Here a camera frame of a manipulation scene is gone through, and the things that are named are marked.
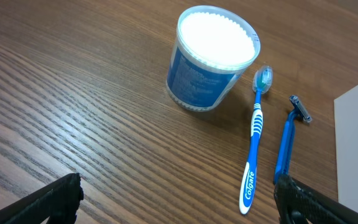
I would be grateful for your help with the blue white toothbrush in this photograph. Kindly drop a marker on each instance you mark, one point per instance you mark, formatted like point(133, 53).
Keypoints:
point(263, 79)

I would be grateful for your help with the blue disposable razor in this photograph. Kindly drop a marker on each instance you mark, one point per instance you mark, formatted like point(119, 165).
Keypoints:
point(288, 135)

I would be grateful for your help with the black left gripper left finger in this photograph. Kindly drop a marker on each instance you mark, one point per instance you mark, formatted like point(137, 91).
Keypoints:
point(57, 203)

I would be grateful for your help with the cotton swab tub blue label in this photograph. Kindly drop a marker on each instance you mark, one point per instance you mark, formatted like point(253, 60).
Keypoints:
point(213, 48)

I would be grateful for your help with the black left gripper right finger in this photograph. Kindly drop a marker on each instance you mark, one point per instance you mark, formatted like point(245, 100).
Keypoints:
point(299, 203)

